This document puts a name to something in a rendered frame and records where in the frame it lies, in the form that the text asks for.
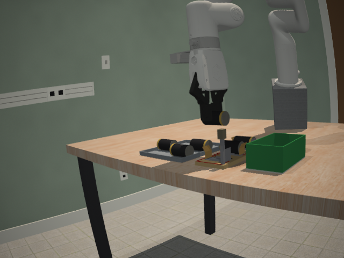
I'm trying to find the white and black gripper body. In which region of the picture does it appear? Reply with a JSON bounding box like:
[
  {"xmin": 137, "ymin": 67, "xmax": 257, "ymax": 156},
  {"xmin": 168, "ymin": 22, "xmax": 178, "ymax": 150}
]
[{"xmin": 189, "ymin": 48, "xmax": 228, "ymax": 91}]

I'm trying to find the tan battery holder board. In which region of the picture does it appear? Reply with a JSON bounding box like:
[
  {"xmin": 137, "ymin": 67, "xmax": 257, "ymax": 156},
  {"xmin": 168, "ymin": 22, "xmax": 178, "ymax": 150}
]
[{"xmin": 195, "ymin": 128, "xmax": 247, "ymax": 169}]

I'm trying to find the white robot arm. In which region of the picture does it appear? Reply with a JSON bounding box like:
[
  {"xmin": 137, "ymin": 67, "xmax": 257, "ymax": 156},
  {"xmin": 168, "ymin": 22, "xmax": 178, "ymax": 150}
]
[{"xmin": 170, "ymin": 0, "xmax": 309, "ymax": 88}]

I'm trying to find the black battery with gold end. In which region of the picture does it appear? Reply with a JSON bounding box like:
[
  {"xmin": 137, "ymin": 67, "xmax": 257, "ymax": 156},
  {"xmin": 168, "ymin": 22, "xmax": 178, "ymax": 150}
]
[
  {"xmin": 225, "ymin": 140, "xmax": 244, "ymax": 154},
  {"xmin": 189, "ymin": 139, "xmax": 213, "ymax": 151},
  {"xmin": 169, "ymin": 144, "xmax": 194, "ymax": 157},
  {"xmin": 233, "ymin": 136, "xmax": 255, "ymax": 143},
  {"xmin": 202, "ymin": 111, "xmax": 230, "ymax": 126},
  {"xmin": 157, "ymin": 139, "xmax": 178, "ymax": 151}
]

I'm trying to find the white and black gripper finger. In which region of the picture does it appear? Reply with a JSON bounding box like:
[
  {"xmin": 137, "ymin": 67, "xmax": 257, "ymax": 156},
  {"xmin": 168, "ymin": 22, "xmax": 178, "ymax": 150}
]
[
  {"xmin": 189, "ymin": 72, "xmax": 212, "ymax": 121},
  {"xmin": 210, "ymin": 89, "xmax": 227, "ymax": 111}
]

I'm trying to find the green open-top box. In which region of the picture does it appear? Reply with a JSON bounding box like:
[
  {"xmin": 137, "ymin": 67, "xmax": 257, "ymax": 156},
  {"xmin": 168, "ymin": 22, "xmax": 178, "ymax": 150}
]
[{"xmin": 246, "ymin": 133, "xmax": 306, "ymax": 174}]

